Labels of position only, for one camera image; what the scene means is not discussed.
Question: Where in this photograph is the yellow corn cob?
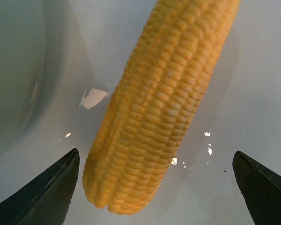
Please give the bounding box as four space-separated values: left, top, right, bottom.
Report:
82 0 240 215

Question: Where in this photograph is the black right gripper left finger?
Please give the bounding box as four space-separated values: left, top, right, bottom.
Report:
0 149 80 225

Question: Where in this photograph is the beige steel cooking pot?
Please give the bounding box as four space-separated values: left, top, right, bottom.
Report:
0 0 93 158

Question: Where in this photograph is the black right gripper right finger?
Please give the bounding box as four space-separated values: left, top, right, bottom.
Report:
232 151 281 225

